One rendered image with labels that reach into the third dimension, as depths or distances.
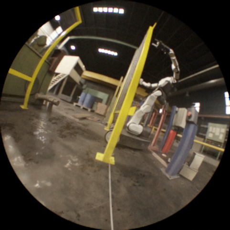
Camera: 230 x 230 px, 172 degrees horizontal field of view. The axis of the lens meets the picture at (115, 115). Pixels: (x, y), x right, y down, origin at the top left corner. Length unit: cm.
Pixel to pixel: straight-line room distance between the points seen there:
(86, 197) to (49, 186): 16
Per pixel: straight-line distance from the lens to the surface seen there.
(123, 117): 51
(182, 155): 80
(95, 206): 39
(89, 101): 495
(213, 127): 631
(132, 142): 102
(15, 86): 168
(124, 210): 43
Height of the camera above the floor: 36
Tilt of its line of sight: level
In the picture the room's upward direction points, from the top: 21 degrees clockwise
